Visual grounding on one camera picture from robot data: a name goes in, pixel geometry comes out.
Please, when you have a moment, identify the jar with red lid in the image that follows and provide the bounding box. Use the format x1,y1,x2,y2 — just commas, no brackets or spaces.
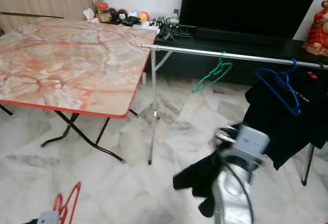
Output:
96,2,111,24

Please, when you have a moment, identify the black soundbar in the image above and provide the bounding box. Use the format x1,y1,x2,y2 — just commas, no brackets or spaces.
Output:
195,27,282,43

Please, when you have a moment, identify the red laughing Buddha statue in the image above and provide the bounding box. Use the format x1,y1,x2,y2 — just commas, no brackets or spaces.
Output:
303,0,328,57

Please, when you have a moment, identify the navy shirt white lettering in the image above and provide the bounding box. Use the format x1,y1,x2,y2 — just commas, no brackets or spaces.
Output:
242,63,328,172

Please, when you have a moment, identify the black shirt green print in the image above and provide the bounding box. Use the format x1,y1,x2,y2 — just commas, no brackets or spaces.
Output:
172,127,241,219

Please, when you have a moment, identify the blue plastic hanger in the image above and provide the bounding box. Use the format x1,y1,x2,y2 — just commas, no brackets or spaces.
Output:
254,58,302,117

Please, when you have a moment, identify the silver metal clothes rack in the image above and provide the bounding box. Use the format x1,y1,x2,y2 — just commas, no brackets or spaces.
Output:
141,43,328,187

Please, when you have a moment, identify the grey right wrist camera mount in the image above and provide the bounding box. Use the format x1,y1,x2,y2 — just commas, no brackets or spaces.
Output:
235,125,272,169

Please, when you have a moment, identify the black white round figurine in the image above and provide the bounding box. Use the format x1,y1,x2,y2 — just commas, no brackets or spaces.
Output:
118,9,129,23

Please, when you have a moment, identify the red plastic hanger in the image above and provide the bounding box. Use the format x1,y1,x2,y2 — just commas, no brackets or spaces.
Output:
52,181,83,224

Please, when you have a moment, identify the black flat television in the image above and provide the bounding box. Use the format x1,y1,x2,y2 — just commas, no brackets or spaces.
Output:
179,0,326,34

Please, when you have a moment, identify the black remote control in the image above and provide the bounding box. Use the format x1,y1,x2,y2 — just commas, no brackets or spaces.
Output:
160,24,176,42

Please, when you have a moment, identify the pink tissue pack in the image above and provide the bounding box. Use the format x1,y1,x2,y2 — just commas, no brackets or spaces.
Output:
84,9,98,24

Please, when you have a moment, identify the small black white figurine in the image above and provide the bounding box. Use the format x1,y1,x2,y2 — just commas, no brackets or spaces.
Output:
151,17,167,28

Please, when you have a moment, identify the black folding table leg frame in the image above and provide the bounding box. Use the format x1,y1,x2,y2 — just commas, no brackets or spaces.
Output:
0,103,127,164

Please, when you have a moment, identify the white paper stack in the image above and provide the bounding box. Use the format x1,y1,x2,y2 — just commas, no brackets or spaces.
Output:
141,21,159,31

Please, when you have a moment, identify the green plastic hanger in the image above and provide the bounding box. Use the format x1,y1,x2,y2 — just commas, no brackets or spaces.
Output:
192,52,233,94

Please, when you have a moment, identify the marble table with red edge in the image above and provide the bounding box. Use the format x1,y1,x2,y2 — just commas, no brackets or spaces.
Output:
0,18,158,119

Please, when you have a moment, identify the light wooden cabinet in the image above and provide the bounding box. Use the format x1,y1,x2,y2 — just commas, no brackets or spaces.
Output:
0,0,96,34

